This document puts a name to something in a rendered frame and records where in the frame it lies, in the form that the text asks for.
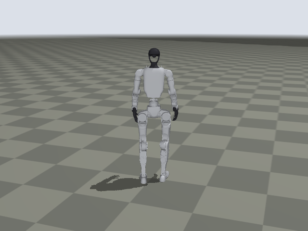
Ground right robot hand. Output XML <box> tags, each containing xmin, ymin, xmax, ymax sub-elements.
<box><xmin>172</xmin><ymin>107</ymin><xmax>178</xmax><ymax>121</ymax></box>

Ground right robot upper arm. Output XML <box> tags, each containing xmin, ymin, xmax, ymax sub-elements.
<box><xmin>164</xmin><ymin>69</ymin><xmax>175</xmax><ymax>96</ymax></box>

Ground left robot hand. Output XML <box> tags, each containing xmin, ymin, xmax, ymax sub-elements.
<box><xmin>132</xmin><ymin>107</ymin><xmax>138</xmax><ymax>122</ymax></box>

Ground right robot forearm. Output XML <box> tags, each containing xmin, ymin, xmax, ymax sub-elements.
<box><xmin>170</xmin><ymin>90</ymin><xmax>178</xmax><ymax>109</ymax></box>

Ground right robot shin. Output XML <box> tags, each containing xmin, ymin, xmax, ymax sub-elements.
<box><xmin>160</xmin><ymin>141</ymin><xmax>169</xmax><ymax>176</ymax></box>

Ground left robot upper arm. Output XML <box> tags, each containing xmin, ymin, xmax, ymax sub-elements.
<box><xmin>133</xmin><ymin>69</ymin><xmax>144</xmax><ymax>95</ymax></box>

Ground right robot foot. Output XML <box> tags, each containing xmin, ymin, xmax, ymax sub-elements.
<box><xmin>159</xmin><ymin>171</ymin><xmax>169</xmax><ymax>182</ymax></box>

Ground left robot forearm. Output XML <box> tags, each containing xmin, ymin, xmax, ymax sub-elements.
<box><xmin>131</xmin><ymin>92</ymin><xmax>139</xmax><ymax>110</ymax></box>

